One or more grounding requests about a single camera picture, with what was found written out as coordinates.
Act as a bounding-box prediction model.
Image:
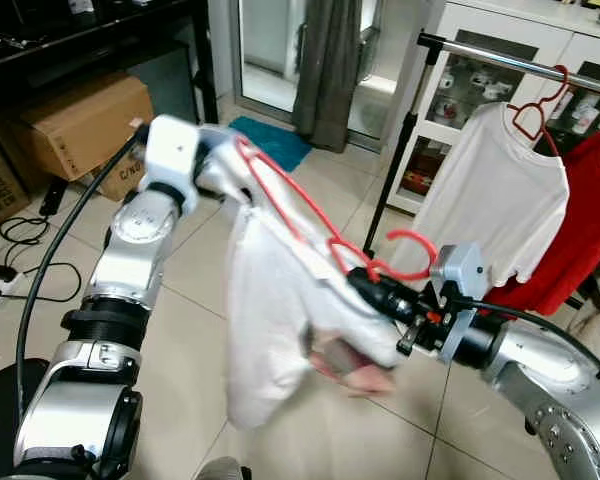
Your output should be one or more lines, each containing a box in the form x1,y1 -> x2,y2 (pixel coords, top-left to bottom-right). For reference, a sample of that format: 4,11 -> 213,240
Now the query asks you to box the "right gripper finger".
345,266 -> 413,304
360,288 -> 421,324

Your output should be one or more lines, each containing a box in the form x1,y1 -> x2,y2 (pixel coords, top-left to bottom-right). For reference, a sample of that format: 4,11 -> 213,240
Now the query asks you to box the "red clothes hanger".
232,135 -> 441,287
507,64 -> 573,157

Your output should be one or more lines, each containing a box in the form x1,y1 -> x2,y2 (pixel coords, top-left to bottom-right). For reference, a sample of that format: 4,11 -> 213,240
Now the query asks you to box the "plain white t-shirt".
416,102 -> 573,289

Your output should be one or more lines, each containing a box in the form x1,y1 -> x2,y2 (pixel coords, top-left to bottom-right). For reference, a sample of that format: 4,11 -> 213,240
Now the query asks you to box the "teal floor mat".
227,115 -> 314,174

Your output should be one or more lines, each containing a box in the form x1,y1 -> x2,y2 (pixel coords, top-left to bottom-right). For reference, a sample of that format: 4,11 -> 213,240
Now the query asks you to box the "red sleeveless garment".
488,128 -> 600,317

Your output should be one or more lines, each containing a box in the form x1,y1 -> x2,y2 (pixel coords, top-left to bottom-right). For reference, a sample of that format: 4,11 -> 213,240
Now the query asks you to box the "grey curtain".
291,0 -> 367,154

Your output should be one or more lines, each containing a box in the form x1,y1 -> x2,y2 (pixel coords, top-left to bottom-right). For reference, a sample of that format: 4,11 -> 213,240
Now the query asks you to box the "grey robot knee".
193,456 -> 253,480

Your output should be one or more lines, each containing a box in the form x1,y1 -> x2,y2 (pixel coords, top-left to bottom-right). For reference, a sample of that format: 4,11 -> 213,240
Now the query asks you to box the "metal clothes rack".
363,30 -> 600,259

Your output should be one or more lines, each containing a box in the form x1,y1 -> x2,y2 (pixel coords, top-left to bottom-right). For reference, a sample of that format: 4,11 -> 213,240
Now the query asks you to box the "black power adapter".
38,176 -> 71,221

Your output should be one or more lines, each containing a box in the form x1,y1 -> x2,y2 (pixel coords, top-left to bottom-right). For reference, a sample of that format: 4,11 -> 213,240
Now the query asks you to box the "large cardboard box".
15,72 -> 157,203

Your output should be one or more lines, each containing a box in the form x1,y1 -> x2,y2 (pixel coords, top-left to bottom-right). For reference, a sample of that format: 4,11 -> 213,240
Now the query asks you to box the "black desk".
0,0 -> 221,126

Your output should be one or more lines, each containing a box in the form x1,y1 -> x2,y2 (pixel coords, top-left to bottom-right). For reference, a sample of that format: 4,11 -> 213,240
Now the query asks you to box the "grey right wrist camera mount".
428,242 -> 493,363

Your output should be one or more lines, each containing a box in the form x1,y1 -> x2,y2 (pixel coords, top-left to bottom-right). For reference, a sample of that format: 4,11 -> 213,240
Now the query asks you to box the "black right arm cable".
448,295 -> 600,393

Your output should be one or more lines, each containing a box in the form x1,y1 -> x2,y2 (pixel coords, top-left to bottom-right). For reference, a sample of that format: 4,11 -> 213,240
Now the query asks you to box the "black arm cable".
14,125 -> 149,426
448,295 -> 600,393

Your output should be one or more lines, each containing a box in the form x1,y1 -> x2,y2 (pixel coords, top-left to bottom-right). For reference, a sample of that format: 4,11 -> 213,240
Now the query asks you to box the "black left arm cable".
14,125 -> 149,426

